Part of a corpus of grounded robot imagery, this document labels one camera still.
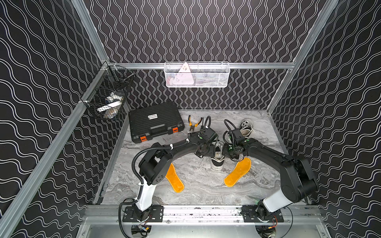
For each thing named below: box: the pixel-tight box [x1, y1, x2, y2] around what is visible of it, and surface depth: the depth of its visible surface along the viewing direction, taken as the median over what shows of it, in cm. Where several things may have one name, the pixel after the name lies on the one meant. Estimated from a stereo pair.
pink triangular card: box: [175, 62, 195, 85], surface depth 92 cm
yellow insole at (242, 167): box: [224, 157, 252, 187], surface depth 90 cm
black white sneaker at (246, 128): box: [239, 119, 254, 138], surface depth 102 cm
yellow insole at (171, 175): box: [165, 162, 185, 193], surface depth 87 cm
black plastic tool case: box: [128, 101, 185, 144], surface depth 106 cm
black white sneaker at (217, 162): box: [210, 139, 225, 172], surface depth 89 cm
